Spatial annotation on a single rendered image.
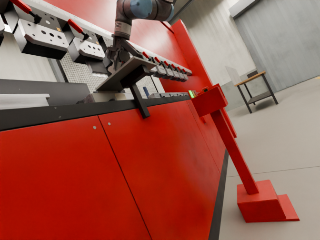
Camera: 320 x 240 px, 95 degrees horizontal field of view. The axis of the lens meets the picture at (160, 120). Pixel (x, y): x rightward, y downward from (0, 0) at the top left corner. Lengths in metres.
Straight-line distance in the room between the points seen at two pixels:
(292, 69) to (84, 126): 7.78
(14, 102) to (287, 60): 7.90
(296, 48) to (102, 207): 7.90
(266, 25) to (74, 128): 7.99
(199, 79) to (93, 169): 2.54
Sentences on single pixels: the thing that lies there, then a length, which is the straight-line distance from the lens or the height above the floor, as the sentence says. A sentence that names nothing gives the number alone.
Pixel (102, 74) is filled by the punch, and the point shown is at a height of 1.10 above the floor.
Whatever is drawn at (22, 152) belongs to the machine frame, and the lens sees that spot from 0.41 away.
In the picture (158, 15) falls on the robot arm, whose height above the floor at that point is 1.15.
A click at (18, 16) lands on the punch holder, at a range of 0.80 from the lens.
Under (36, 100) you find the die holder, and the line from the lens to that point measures 0.61.
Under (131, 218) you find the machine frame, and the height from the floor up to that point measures 0.49.
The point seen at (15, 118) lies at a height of 0.85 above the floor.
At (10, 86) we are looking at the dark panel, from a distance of 1.25.
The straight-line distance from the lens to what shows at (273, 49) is 7.96.
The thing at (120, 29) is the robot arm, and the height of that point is 1.17.
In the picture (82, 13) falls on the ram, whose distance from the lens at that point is 1.08.
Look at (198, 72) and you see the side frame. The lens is 2.82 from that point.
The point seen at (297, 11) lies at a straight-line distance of 8.23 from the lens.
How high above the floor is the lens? 0.71
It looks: 2 degrees up
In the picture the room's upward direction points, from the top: 25 degrees counter-clockwise
